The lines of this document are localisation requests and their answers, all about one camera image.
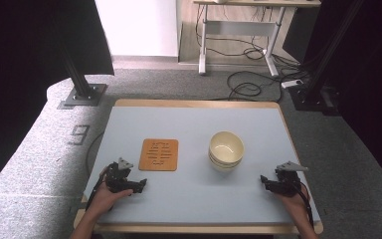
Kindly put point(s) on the person's right hand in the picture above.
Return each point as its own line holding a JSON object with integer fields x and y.
{"x": 295, "y": 204}

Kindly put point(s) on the pale blue table pad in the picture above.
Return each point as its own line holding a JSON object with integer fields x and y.
{"x": 192, "y": 195}

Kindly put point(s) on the white metal-legged desk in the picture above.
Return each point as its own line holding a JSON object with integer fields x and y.
{"x": 242, "y": 28}

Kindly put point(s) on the square wooden coaster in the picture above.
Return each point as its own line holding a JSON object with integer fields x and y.
{"x": 159, "y": 154}

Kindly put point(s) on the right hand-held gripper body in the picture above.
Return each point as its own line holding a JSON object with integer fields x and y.
{"x": 288, "y": 182}

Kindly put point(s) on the cream ceramic bowl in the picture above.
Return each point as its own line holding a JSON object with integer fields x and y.
{"x": 226, "y": 166}
{"x": 226, "y": 147}

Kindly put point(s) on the person's left hand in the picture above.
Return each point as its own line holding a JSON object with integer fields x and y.
{"x": 104, "y": 200}

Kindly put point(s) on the black metal stand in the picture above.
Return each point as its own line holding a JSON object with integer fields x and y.
{"x": 79, "y": 83}
{"x": 315, "y": 86}

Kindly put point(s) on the black curtain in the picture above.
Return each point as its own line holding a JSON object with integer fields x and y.
{"x": 371, "y": 83}
{"x": 20, "y": 66}

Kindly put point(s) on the white power strip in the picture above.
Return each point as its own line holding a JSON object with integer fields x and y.
{"x": 291, "y": 83}

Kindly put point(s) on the wooden table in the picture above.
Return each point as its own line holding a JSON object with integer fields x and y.
{"x": 195, "y": 103}

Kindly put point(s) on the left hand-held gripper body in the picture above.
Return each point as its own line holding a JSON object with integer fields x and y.
{"x": 119, "y": 177}

